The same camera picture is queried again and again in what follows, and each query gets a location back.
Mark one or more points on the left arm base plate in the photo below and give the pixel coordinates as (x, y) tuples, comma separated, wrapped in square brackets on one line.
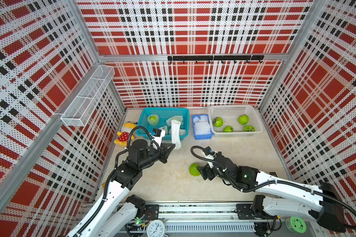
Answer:
[(148, 212)]

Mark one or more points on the blue plastic tray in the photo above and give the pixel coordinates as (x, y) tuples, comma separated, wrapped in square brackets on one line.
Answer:
[(201, 137)]

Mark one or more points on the green tape spool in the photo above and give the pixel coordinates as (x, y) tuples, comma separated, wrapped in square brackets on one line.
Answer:
[(296, 225)]

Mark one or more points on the sleeved custard apple left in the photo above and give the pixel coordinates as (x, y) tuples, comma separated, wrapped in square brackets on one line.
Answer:
[(153, 120)]

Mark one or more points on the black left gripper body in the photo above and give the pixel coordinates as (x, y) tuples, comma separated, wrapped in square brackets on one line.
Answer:
[(159, 156)]

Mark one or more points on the white perforated plastic basket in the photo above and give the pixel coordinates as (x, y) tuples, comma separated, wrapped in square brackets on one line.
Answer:
[(230, 115)]

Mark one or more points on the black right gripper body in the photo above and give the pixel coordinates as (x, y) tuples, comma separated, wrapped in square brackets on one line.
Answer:
[(212, 172)]

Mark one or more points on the green custard apple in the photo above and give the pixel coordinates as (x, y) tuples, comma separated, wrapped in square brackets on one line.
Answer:
[(193, 169), (228, 129), (243, 119)]

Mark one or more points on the black hook rail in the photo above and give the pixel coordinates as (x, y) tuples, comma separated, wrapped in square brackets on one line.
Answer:
[(246, 58)]

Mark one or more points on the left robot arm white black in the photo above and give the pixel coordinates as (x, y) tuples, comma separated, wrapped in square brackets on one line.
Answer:
[(104, 219)]

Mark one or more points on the teal plastic basket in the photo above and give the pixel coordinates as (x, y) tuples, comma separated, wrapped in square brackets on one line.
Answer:
[(164, 114)]

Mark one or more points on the wire mesh wall shelf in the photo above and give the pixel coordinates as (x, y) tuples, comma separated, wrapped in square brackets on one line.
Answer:
[(82, 107)]

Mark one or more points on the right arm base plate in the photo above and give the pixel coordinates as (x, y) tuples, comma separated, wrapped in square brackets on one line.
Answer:
[(250, 212)]

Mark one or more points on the yellow red plush toy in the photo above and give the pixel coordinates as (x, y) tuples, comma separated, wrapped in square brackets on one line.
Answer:
[(124, 134)]

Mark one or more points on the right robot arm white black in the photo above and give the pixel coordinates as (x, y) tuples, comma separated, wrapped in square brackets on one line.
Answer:
[(323, 203)]

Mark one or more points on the stack of white foam nets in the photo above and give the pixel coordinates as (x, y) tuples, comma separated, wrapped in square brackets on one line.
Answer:
[(201, 125)]

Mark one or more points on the sleeved custard apple right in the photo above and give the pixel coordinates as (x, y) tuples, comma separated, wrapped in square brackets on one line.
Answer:
[(175, 118)]

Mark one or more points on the dark-spotted custard apple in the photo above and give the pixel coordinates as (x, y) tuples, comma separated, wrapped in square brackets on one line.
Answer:
[(218, 122), (249, 128)]

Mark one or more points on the dark-spotted custard apple front right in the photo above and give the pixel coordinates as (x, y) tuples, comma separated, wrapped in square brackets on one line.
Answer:
[(249, 128)]

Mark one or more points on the dark-spotted custard apple front left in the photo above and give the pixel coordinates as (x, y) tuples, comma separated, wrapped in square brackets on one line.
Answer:
[(218, 122)]

